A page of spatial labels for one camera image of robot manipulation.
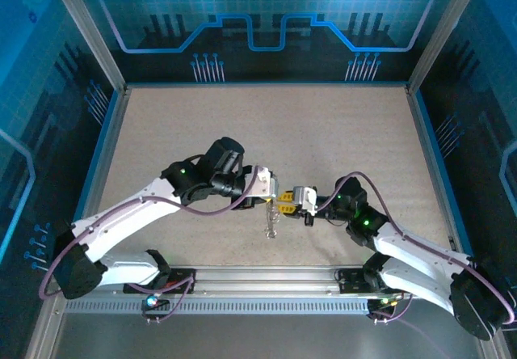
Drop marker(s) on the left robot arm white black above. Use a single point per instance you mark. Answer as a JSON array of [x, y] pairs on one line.
[[133, 205]]

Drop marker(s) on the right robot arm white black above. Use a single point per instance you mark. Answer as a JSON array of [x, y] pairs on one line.
[[420, 250]]

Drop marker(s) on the small LED controller board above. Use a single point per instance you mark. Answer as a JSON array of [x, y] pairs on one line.
[[152, 301], [383, 301]]

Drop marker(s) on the grey metal front panel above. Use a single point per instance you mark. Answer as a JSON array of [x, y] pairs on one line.
[[242, 334]]

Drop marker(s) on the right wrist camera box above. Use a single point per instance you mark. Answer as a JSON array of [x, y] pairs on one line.
[[305, 199]]

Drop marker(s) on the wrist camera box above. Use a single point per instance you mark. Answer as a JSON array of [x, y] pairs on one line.
[[262, 181], [305, 199]]

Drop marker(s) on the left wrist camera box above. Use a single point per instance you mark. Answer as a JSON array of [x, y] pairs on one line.
[[262, 181]]

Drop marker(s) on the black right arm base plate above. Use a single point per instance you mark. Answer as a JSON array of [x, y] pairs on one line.
[[351, 282]]

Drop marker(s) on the aluminium front frame rail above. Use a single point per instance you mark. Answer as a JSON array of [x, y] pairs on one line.
[[262, 278]]

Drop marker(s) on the aluminium side frame rail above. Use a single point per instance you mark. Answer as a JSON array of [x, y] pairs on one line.
[[102, 173], [423, 132]]

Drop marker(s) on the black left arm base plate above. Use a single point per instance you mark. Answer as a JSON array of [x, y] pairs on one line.
[[182, 282]]

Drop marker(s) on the aluminium frame post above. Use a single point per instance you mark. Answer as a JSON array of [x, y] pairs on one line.
[[448, 23], [86, 23]]

